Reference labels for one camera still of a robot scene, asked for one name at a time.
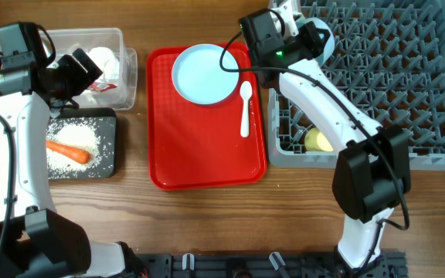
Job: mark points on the white plastic spoon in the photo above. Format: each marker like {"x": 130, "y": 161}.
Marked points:
{"x": 245, "y": 92}

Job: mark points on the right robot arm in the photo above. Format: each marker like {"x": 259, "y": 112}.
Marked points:
{"x": 372, "y": 174}

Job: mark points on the large crumpled white tissue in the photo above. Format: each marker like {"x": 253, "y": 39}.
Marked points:
{"x": 107, "y": 62}

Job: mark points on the yellow plastic cup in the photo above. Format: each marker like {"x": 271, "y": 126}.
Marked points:
{"x": 316, "y": 141}

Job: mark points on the red serving tray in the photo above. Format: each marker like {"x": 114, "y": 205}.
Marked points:
{"x": 199, "y": 146}

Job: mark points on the black food waste tray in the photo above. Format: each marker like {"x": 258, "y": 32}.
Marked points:
{"x": 91, "y": 143}

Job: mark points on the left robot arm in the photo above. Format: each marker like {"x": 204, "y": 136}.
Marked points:
{"x": 35, "y": 241}

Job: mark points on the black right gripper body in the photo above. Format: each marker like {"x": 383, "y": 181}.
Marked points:
{"x": 314, "y": 35}

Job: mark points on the grey dishwasher rack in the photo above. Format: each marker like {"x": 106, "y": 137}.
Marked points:
{"x": 389, "y": 61}

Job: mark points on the light blue bowl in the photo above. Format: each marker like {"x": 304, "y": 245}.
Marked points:
{"x": 330, "y": 46}

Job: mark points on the light blue plate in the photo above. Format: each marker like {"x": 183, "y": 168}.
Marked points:
{"x": 198, "y": 77}

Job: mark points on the pile of white rice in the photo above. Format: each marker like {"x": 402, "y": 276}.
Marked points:
{"x": 75, "y": 144}

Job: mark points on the orange carrot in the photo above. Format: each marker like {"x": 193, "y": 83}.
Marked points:
{"x": 78, "y": 155}

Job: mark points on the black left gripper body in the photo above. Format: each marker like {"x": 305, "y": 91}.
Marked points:
{"x": 80, "y": 67}

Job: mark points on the red snack wrapper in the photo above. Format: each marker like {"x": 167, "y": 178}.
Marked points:
{"x": 101, "y": 87}

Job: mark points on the clear plastic waste bin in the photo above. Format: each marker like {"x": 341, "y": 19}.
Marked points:
{"x": 117, "y": 86}

